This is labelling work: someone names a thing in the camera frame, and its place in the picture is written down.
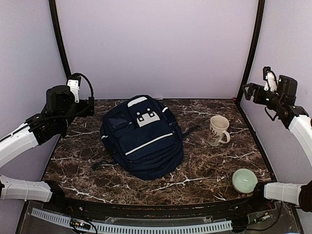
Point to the cream floral ceramic mug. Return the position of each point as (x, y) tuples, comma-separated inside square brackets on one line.
[(218, 133)]

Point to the left black frame post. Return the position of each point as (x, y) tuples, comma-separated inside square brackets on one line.
[(58, 36)]

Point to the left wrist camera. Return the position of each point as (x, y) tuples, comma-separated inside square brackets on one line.
[(74, 82)]

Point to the white slotted cable duct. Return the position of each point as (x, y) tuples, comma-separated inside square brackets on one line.
[(114, 225)]

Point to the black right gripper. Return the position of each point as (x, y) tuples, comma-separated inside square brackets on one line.
[(253, 87)]

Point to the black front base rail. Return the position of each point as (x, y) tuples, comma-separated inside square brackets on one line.
[(267, 217)]

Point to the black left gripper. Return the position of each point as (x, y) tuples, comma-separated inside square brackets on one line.
[(89, 111)]

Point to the pale green ceramic bowl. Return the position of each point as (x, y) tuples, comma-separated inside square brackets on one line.
[(244, 181)]

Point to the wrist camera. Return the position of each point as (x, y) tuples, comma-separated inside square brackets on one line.
[(74, 82), (270, 78)]

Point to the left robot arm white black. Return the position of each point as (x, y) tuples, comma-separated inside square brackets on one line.
[(62, 107)]

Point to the right black frame post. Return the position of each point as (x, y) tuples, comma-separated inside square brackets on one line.
[(253, 47)]

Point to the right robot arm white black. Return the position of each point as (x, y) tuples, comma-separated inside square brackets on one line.
[(279, 95)]

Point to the navy blue student backpack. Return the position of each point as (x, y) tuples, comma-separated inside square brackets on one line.
[(143, 136)]

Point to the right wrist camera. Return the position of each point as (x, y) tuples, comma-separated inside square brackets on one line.
[(270, 78)]

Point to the black frame post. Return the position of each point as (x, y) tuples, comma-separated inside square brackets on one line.
[(58, 36), (253, 47)]

